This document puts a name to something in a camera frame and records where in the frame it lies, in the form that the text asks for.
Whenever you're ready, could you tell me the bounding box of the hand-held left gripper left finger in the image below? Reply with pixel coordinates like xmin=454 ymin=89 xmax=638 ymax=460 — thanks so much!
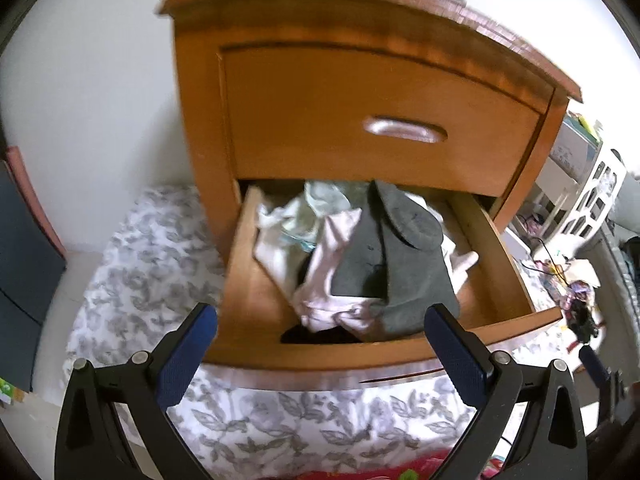
xmin=55 ymin=302 xmax=219 ymax=480

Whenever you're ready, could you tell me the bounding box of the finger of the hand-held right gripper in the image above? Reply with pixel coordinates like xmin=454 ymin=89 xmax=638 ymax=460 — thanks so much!
xmin=579 ymin=347 xmax=612 ymax=386

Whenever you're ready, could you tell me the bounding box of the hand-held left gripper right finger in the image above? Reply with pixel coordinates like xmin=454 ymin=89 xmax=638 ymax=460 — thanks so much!
xmin=424 ymin=303 xmax=588 ymax=480

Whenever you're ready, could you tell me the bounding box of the wooden drawer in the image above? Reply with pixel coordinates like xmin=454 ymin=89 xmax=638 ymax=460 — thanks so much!
xmin=218 ymin=45 xmax=556 ymax=198
xmin=202 ymin=182 xmax=563 ymax=391

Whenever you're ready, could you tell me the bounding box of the grey underwear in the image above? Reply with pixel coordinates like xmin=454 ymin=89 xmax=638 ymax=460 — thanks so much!
xmin=332 ymin=180 xmax=461 ymax=341

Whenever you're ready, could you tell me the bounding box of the white cloth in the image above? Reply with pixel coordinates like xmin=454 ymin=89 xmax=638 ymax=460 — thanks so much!
xmin=254 ymin=195 xmax=326 ymax=281

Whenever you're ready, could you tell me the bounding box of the pink underwear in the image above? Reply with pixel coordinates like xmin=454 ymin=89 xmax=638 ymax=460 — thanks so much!
xmin=292 ymin=210 xmax=386 ymax=338

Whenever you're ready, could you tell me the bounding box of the pale lace underwear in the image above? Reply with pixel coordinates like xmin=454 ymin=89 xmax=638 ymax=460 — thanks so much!
xmin=300 ymin=180 xmax=371 ymax=221

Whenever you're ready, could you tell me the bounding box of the black furry toy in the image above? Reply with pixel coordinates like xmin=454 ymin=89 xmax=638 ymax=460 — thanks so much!
xmin=565 ymin=300 xmax=606 ymax=348

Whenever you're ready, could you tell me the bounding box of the beige paper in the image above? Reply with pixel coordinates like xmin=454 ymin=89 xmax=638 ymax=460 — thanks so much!
xmin=567 ymin=259 xmax=601 ymax=286

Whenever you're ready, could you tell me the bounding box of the white power box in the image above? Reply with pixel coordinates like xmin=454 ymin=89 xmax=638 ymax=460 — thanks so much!
xmin=501 ymin=230 xmax=536 ymax=273

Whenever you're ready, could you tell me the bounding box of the grey cushion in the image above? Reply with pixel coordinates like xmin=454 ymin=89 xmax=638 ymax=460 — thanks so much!
xmin=600 ymin=175 xmax=640 ymax=321

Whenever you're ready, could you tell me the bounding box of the grey floral bedsheet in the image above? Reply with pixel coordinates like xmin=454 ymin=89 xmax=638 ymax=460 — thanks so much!
xmin=65 ymin=185 xmax=576 ymax=476

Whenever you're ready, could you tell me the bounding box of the green printed box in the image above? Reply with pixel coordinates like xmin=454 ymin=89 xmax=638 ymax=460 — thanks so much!
xmin=0 ymin=377 xmax=31 ymax=406

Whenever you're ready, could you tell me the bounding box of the dark grey panel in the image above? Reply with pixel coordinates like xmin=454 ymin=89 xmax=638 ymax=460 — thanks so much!
xmin=0 ymin=160 xmax=68 ymax=393

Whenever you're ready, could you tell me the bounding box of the white cutout rack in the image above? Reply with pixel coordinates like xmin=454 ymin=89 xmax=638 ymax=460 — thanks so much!
xmin=537 ymin=115 xmax=628 ymax=246

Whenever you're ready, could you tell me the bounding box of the grey book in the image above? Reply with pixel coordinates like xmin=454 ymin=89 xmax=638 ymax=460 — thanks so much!
xmin=555 ymin=122 xmax=601 ymax=171

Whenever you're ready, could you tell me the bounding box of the yellow object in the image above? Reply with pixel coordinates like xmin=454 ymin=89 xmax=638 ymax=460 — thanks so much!
xmin=575 ymin=112 xmax=603 ymax=138

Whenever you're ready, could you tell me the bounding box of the wooden nightstand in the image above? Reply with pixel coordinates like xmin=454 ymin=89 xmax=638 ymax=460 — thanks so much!
xmin=159 ymin=0 xmax=583 ymax=266

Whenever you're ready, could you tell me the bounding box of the black cable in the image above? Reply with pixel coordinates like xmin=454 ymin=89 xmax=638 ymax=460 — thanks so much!
xmin=517 ymin=237 xmax=571 ymax=286

